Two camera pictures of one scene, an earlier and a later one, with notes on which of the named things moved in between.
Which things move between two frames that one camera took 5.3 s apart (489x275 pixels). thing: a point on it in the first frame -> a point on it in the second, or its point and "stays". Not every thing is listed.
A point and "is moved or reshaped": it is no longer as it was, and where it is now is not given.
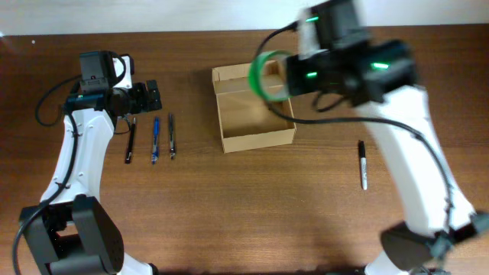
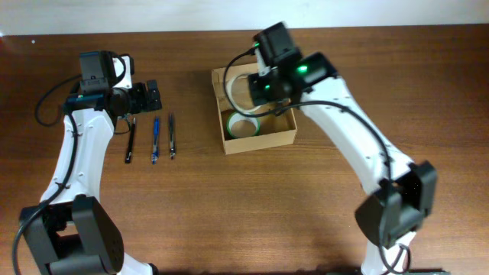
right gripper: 292,75 -> 258,92
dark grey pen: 171,140 stays
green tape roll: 254,74 is moved or reshaped
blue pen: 156,140 stays
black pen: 131,143 stays
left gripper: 142,96 stays
